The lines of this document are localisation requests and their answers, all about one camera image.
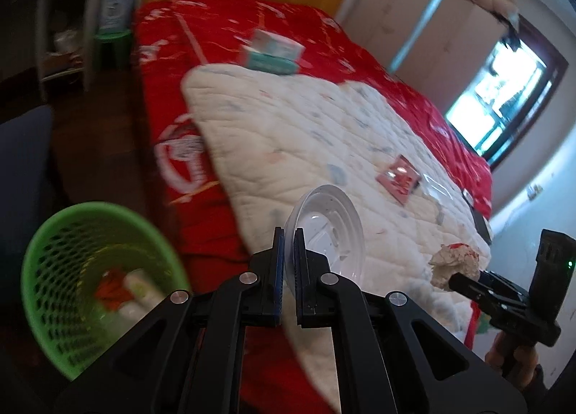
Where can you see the person's right hand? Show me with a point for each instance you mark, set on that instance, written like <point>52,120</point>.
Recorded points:
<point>508,355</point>

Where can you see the white tissue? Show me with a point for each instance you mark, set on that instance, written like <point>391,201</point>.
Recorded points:
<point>454,263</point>

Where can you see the black flat device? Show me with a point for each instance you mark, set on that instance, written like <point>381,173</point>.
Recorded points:
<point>481,226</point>

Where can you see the clear plastic bowl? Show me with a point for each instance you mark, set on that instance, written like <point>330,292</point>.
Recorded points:
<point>333,225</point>

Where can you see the clear plastic tray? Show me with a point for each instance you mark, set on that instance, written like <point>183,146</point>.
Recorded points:
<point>438,186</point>

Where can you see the blue upholstered chair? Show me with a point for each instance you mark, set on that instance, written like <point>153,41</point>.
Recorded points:
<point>22,180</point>

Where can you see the green plastic stool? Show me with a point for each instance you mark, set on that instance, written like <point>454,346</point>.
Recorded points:
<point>112,47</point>

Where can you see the white quilted blanket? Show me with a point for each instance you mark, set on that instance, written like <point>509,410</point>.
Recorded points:
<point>288,135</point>

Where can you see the window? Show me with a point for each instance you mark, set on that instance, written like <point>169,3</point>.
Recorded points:
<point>499,99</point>

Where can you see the blue paper bag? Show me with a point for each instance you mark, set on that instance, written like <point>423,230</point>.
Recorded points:
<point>116,11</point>

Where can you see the white wardrobe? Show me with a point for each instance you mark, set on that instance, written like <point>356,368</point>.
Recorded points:
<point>405,22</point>

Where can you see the white plastic bag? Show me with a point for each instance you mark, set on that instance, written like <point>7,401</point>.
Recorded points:
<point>65,38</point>

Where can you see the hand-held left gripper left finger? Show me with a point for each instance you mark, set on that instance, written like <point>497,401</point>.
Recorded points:
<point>279,279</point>

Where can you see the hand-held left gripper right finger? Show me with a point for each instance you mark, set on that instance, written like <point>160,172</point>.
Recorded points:
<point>299,279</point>

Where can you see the paper cup with green leaf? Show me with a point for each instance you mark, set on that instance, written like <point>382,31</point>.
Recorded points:
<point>144,285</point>

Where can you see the red snack packet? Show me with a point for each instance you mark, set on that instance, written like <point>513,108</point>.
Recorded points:
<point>398,177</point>

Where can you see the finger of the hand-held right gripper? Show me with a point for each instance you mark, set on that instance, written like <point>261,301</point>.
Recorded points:
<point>468,288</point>
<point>504,282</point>

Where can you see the white tissue pack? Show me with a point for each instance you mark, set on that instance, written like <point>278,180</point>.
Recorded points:
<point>279,42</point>

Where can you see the orange wrapper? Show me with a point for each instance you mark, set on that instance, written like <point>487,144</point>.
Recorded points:
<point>110,288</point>

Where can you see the teal tissue pack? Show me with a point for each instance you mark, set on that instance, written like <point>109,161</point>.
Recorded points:
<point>270,64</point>

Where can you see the green plastic basket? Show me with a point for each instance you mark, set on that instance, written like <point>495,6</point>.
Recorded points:
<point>58,252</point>

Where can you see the red printed bedspread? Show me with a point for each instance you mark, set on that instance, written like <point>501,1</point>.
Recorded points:
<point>252,18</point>

